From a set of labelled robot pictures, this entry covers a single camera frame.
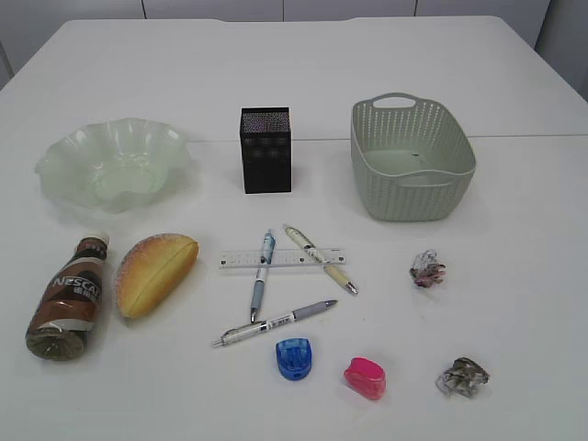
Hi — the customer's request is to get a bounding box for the grey grip ballpoint pen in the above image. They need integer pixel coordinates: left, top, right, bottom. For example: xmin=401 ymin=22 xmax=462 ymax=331
xmin=212 ymin=300 xmax=338 ymax=348

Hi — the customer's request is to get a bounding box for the transparent plastic ruler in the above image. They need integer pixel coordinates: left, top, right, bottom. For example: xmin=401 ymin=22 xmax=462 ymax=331
xmin=220 ymin=248 xmax=347 ymax=269

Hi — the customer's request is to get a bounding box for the yellow bread loaf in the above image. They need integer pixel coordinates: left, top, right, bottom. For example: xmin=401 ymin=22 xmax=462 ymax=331
xmin=114 ymin=233 xmax=199 ymax=319

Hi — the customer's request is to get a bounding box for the blue pencil sharpener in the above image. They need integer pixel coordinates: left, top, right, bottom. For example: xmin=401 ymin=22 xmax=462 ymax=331
xmin=276 ymin=338 xmax=312 ymax=381

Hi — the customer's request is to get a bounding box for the beige patterned ballpoint pen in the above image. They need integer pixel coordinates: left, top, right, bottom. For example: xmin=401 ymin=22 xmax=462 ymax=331
xmin=283 ymin=224 xmax=358 ymax=296

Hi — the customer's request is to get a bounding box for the black mesh pen holder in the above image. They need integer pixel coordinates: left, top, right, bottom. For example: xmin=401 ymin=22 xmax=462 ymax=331
xmin=240 ymin=107 xmax=292 ymax=194

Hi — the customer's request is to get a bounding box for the pink pencil sharpener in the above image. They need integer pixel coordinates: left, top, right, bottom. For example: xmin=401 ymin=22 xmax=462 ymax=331
xmin=344 ymin=356 xmax=387 ymax=401

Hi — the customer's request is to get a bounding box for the blue grip ballpoint pen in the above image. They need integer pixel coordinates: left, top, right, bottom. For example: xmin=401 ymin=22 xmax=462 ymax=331
xmin=250 ymin=229 xmax=276 ymax=322

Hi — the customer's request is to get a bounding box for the light green plastic basket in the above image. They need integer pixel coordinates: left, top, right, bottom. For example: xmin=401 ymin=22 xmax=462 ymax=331
xmin=350 ymin=93 xmax=477 ymax=222

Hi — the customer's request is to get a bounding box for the translucent green wavy plate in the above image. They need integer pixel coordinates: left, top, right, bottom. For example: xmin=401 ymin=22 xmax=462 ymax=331
xmin=35 ymin=118 xmax=190 ymax=212

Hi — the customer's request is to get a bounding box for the brown Nescafe coffee bottle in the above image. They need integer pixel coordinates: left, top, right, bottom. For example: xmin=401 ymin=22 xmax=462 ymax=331
xmin=25 ymin=232 xmax=109 ymax=361

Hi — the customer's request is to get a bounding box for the grey paper ball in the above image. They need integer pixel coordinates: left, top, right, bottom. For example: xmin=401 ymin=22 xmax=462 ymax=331
xmin=435 ymin=356 xmax=490 ymax=399

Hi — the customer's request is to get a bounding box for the pink white paper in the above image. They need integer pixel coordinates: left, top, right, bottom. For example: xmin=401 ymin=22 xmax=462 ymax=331
xmin=409 ymin=249 xmax=447 ymax=288

